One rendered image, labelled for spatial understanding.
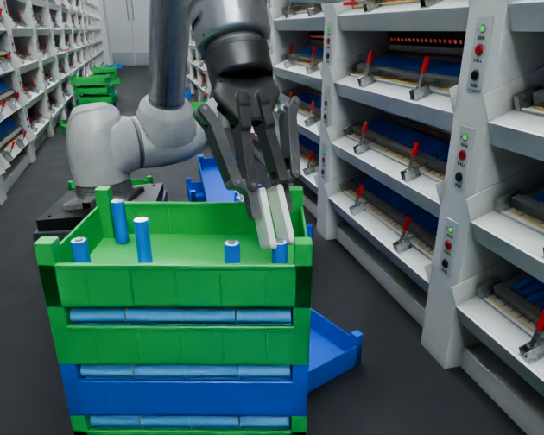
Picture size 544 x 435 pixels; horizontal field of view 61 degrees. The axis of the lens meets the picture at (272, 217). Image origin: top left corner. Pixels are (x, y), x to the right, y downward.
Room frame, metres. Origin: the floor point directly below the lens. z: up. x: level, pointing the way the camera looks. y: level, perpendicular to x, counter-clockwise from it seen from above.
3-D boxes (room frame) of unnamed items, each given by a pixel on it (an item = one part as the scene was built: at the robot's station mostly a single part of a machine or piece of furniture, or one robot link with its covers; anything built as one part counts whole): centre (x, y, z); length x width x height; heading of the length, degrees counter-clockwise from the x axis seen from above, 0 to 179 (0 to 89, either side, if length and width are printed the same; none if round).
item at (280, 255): (0.48, -0.01, 0.44); 0.02 x 0.02 x 0.06
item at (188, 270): (0.55, 0.11, 0.44); 0.30 x 0.20 x 0.08; 90
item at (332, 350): (0.90, -0.03, 0.04); 0.30 x 0.20 x 0.08; 36
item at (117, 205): (0.61, 0.22, 0.44); 0.02 x 0.02 x 0.06
